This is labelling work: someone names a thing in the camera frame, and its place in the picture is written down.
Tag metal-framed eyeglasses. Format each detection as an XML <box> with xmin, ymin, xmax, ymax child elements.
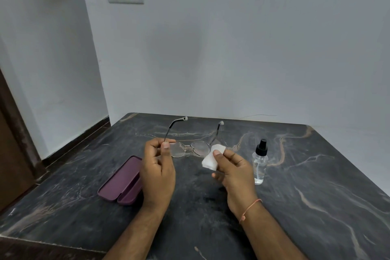
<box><xmin>163</xmin><ymin>116</ymin><xmax>225</xmax><ymax>158</ymax></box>

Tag person's left hand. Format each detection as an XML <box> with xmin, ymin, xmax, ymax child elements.
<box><xmin>139</xmin><ymin>138</ymin><xmax>177</xmax><ymax>213</ymax></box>

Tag person's right hand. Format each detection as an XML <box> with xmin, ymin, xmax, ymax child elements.
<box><xmin>212</xmin><ymin>150</ymin><xmax>262</xmax><ymax>218</ymax></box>

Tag purple glasses case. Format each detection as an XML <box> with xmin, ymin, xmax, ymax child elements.
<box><xmin>97</xmin><ymin>155</ymin><xmax>144</xmax><ymax>206</ymax></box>

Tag orange thread wristband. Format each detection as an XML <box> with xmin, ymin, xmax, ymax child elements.
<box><xmin>239</xmin><ymin>199</ymin><xmax>263</xmax><ymax>225</ymax></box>

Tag brown wooden door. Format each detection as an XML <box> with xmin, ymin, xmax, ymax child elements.
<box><xmin>0</xmin><ymin>67</ymin><xmax>48</xmax><ymax>212</ymax></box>

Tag white cleaning cloth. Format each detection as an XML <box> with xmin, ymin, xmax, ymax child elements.
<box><xmin>201</xmin><ymin>144</ymin><xmax>227</xmax><ymax>171</ymax></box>

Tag clear spray bottle black cap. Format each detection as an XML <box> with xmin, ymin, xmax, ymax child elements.
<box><xmin>251</xmin><ymin>139</ymin><xmax>269</xmax><ymax>186</ymax></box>

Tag person's left forearm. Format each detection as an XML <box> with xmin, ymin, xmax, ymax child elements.
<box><xmin>102</xmin><ymin>206</ymin><xmax>167</xmax><ymax>260</ymax></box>

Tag person's right forearm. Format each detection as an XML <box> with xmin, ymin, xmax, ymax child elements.
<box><xmin>240</xmin><ymin>201</ymin><xmax>308</xmax><ymax>260</ymax></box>

